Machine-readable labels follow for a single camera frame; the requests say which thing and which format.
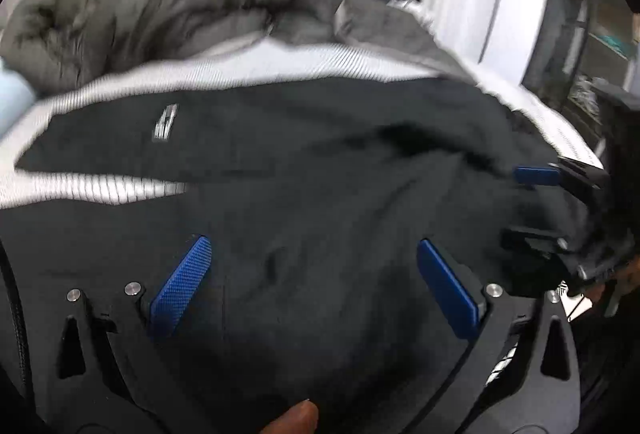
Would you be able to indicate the person's left hand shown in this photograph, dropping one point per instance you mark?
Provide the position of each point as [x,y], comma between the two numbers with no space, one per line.
[300,419]

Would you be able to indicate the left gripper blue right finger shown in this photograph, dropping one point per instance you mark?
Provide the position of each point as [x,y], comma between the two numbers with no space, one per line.
[519,372]

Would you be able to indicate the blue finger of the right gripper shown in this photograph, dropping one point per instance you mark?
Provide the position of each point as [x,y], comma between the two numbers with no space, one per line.
[537,175]
[516,238]

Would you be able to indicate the dark grey duvet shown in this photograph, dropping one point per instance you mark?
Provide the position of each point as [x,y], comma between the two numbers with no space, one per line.
[63,45]

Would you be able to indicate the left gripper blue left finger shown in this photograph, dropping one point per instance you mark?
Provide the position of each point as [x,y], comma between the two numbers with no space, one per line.
[114,381]

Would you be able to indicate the white hexagon pattern bedsheet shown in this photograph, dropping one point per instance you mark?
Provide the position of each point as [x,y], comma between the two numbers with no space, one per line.
[200,74]

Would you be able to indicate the shelf unit with items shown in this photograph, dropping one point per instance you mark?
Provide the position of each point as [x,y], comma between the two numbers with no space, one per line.
[580,43]

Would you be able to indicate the black pants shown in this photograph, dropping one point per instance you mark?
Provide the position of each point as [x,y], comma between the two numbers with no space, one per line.
[320,307]

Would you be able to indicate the light blue bolster pillow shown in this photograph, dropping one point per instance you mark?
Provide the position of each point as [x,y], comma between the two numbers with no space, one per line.
[16,97]

